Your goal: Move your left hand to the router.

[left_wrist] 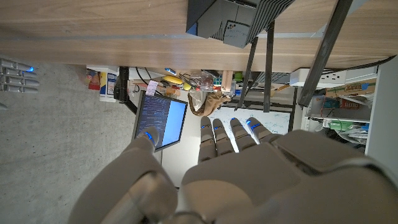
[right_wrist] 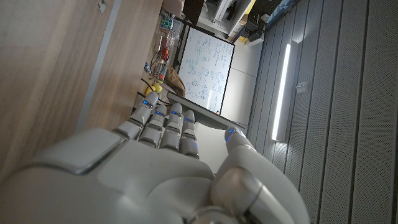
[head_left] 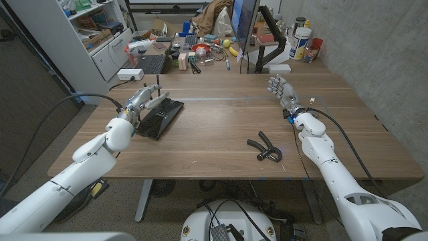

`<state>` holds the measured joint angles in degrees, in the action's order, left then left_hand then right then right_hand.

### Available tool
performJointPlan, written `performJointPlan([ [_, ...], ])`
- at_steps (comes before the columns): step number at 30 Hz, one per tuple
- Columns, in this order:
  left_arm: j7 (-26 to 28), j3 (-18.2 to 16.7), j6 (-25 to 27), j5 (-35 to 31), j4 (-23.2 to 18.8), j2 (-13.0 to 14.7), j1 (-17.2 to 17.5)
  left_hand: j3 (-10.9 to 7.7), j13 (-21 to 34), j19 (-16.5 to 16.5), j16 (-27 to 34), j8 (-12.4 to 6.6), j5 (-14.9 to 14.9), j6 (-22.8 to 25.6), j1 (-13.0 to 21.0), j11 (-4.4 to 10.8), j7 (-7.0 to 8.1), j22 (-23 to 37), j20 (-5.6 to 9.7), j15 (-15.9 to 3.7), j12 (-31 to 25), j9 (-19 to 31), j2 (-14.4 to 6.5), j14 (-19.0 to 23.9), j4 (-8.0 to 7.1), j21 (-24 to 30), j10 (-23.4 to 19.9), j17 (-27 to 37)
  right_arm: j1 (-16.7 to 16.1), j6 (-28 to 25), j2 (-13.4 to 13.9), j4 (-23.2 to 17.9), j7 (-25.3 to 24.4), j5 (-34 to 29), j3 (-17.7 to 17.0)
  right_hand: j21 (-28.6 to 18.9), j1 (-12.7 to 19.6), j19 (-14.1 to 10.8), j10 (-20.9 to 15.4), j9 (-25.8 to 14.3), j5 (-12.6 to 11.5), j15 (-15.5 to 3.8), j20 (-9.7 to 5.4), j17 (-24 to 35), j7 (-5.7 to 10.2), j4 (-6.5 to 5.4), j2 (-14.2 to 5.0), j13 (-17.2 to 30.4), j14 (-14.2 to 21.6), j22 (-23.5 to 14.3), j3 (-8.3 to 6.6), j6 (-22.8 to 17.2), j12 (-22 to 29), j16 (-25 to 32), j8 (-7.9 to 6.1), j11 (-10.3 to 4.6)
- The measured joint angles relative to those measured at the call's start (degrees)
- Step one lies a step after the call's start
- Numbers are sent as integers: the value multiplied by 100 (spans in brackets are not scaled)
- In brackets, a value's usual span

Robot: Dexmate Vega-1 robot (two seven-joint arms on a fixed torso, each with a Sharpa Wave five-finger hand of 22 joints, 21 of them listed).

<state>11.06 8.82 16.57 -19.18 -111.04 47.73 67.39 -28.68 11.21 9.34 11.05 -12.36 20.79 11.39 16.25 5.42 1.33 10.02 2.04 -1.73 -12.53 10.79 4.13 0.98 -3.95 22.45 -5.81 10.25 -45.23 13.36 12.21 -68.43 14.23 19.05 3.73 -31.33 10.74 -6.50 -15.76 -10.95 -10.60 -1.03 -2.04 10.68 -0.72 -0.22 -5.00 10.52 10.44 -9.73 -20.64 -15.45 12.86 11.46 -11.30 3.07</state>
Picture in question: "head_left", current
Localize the white power strip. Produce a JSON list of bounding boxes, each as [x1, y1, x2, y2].
[[116, 68, 145, 82]]

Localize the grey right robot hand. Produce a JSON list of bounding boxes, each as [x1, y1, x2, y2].
[[267, 75, 304, 118]]

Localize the white robot torso base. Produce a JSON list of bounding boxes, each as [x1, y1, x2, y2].
[[180, 199, 278, 241]]

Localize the red bowl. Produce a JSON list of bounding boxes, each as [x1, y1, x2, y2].
[[191, 43, 212, 54]]

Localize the white shelf cabinet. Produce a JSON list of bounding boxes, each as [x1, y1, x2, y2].
[[6, 0, 134, 104]]

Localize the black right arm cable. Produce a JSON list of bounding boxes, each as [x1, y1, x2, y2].
[[307, 106, 385, 198]]

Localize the brown jacket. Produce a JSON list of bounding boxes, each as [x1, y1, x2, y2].
[[192, 0, 234, 37]]

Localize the black laptop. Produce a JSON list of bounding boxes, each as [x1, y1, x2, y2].
[[133, 39, 175, 75]]

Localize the flat white box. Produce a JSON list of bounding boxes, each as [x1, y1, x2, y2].
[[268, 63, 292, 75]]

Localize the black hand grip strengthener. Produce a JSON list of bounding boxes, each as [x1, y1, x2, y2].
[[246, 131, 283, 163]]

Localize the grey table leg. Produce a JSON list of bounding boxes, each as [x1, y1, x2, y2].
[[300, 180, 324, 225], [134, 179, 154, 223]]

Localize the computer monitor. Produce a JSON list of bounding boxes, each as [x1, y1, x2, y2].
[[230, 0, 261, 56]]

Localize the black round floor fan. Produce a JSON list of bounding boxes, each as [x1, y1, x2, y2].
[[150, 179, 177, 197]]

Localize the clear plastic container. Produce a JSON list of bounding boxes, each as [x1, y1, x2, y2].
[[303, 40, 318, 64]]

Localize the yellow floor pad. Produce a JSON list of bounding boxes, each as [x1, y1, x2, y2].
[[90, 180, 110, 199]]

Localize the black lid tumbler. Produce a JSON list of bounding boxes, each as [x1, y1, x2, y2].
[[294, 17, 307, 34]]

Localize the white canister blue label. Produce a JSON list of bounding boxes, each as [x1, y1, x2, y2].
[[289, 27, 312, 61]]

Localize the black router with antennas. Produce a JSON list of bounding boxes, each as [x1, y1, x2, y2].
[[136, 74, 185, 141]]

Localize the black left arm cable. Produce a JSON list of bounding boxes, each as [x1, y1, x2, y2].
[[0, 92, 123, 198]]

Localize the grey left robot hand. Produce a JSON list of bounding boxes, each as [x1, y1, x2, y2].
[[116, 84, 171, 128]]

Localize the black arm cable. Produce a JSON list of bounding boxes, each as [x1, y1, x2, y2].
[[0, 92, 123, 198], [307, 106, 385, 198]]

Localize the cardboard box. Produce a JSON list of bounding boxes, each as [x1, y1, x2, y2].
[[152, 18, 183, 37]]

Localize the beige small box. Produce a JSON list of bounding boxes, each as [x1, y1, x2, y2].
[[177, 52, 189, 72]]

